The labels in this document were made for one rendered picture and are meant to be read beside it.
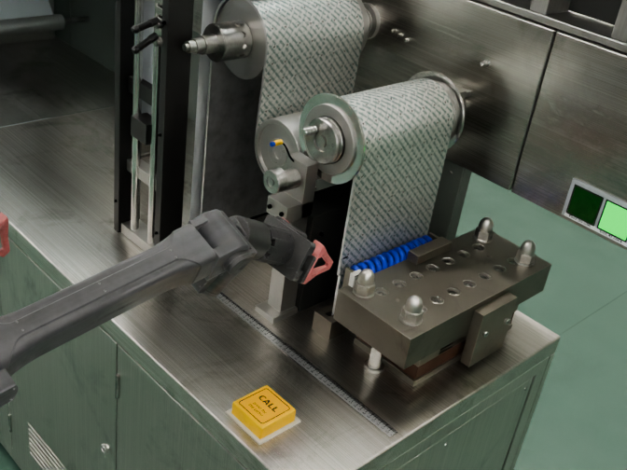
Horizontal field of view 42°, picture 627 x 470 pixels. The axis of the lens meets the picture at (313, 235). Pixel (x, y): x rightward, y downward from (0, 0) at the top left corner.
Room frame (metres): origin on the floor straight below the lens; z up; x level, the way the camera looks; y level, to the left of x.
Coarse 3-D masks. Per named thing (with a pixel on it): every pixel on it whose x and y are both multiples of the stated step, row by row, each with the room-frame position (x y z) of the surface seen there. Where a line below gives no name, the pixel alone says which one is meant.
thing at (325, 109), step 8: (320, 104) 1.23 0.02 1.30; (328, 104) 1.22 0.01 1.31; (312, 112) 1.24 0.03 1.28; (320, 112) 1.23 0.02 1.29; (328, 112) 1.21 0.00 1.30; (336, 112) 1.20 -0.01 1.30; (336, 120) 1.20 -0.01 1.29; (344, 120) 1.19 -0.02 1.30; (344, 128) 1.19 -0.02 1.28; (352, 128) 1.18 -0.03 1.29; (344, 136) 1.19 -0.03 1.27; (352, 136) 1.18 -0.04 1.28; (352, 144) 1.17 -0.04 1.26; (344, 152) 1.18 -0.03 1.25; (352, 152) 1.17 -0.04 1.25; (344, 160) 1.18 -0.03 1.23; (352, 160) 1.17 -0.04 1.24; (320, 168) 1.21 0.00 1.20; (328, 168) 1.20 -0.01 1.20; (336, 168) 1.19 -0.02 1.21; (344, 168) 1.18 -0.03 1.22
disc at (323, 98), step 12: (324, 96) 1.23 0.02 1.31; (336, 96) 1.21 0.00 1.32; (312, 108) 1.25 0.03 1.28; (348, 108) 1.19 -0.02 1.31; (300, 120) 1.26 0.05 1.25; (300, 132) 1.26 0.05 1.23; (360, 132) 1.17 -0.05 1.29; (300, 144) 1.26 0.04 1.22; (360, 144) 1.17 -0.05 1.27; (360, 156) 1.17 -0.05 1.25; (348, 168) 1.18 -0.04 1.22; (360, 168) 1.17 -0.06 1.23; (336, 180) 1.19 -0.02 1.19; (348, 180) 1.18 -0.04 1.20
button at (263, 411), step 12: (252, 396) 0.95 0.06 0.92; (264, 396) 0.95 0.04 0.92; (276, 396) 0.96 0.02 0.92; (240, 408) 0.92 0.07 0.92; (252, 408) 0.92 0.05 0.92; (264, 408) 0.93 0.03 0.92; (276, 408) 0.93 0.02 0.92; (288, 408) 0.94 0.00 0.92; (240, 420) 0.92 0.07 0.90; (252, 420) 0.90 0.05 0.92; (264, 420) 0.90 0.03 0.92; (276, 420) 0.91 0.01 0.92; (288, 420) 0.93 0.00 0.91; (252, 432) 0.90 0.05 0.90; (264, 432) 0.89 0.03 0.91
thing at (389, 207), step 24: (408, 168) 1.27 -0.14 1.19; (432, 168) 1.32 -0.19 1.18; (360, 192) 1.19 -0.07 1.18; (384, 192) 1.23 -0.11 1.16; (408, 192) 1.28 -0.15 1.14; (432, 192) 1.34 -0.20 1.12; (360, 216) 1.20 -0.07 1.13; (384, 216) 1.24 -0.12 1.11; (408, 216) 1.29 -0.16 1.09; (360, 240) 1.20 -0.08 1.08; (384, 240) 1.25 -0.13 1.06; (408, 240) 1.31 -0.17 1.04
